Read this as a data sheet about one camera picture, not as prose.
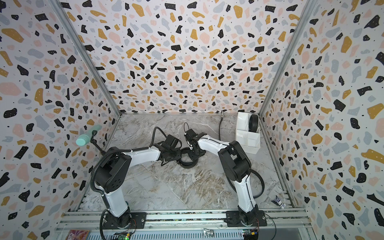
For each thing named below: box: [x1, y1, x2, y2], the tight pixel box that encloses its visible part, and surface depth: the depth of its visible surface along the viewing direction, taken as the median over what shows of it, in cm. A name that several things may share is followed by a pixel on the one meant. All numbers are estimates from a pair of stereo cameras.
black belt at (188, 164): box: [176, 147, 199, 169], surface depth 92 cm
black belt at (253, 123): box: [248, 114, 259, 133], surface depth 108 cm
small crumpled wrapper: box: [271, 195, 286, 209], surface depth 80 cm
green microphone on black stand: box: [76, 125, 107, 156], surface depth 68 cm
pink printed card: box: [66, 229, 90, 240], surface depth 70 cm
